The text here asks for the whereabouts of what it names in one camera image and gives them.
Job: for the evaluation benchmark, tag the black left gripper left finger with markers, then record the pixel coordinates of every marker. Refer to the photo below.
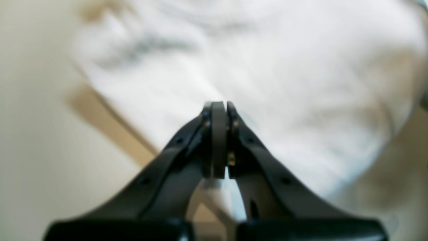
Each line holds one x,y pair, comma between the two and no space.
152,207

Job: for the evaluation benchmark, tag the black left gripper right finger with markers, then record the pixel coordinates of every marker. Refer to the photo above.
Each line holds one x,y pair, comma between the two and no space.
279,207

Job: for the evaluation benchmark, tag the white T-shirt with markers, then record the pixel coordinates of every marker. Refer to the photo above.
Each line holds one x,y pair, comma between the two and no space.
325,84

